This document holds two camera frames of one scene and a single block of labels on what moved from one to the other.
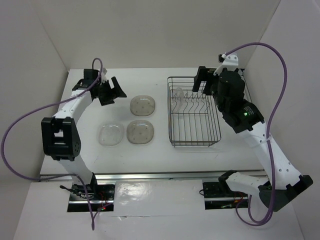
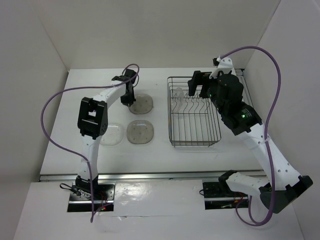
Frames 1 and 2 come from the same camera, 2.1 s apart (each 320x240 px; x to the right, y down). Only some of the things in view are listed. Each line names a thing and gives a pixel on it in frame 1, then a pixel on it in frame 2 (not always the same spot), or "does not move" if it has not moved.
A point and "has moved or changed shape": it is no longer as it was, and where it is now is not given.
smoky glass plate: (142, 105) has moved or changed shape
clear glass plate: (179, 97) does not move
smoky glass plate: (140, 132) does not move
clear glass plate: (110, 135) does not move
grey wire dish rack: (193, 117) does not move
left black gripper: (112, 93) to (129, 100)
